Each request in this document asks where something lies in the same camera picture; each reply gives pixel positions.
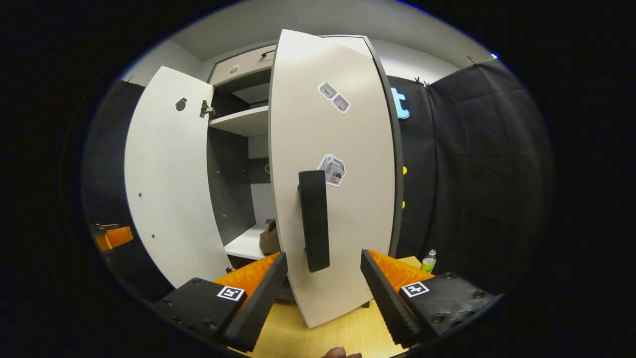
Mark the black backdrop cloth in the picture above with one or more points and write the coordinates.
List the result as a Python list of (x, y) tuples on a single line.
[(477, 174)]

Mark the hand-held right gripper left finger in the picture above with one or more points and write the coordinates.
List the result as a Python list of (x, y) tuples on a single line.
[(248, 311)]

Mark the beige cabinet drawer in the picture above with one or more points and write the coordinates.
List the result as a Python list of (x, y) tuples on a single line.
[(243, 64)]

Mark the white shoe cabinet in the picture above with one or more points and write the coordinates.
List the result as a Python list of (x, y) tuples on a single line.
[(233, 122)]

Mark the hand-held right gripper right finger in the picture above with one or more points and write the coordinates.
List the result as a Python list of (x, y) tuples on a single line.
[(387, 304)]

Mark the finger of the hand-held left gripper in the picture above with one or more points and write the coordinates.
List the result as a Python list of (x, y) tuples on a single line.
[(117, 237), (105, 226)]

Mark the metal door hinge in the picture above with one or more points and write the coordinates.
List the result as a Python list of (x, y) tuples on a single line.
[(206, 109)]

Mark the green label plastic bottle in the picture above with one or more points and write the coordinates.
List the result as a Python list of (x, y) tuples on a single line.
[(429, 262)]

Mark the brown fuzzy shoe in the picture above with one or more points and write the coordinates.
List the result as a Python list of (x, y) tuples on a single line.
[(269, 239)]

